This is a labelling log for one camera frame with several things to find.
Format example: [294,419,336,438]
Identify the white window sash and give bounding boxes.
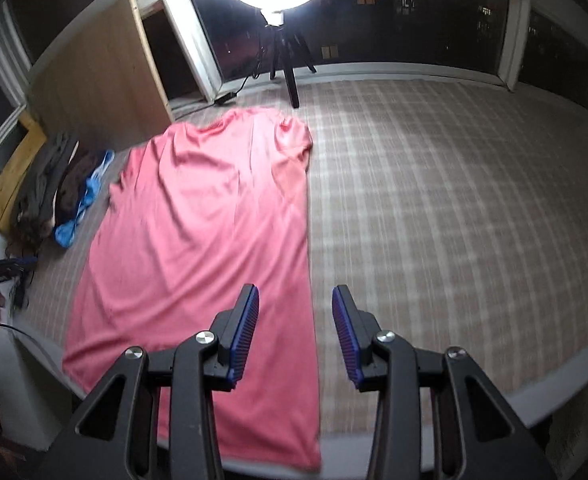
[164,0,225,103]

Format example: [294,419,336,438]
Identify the light wooden board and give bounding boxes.
[28,0,175,153]

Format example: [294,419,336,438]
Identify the pink t-shirt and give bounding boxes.
[62,107,323,472]

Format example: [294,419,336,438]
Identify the black power cable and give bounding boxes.
[231,30,275,98]

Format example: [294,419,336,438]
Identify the yellow wooden headboard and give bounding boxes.
[0,112,49,228]

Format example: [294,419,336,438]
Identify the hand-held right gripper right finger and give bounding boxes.
[331,285,560,480]

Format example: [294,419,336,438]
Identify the grey garment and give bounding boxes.
[16,132,79,246]

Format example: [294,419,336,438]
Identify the blue garment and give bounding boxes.
[54,150,115,250]

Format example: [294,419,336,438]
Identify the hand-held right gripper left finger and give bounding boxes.
[34,284,261,480]

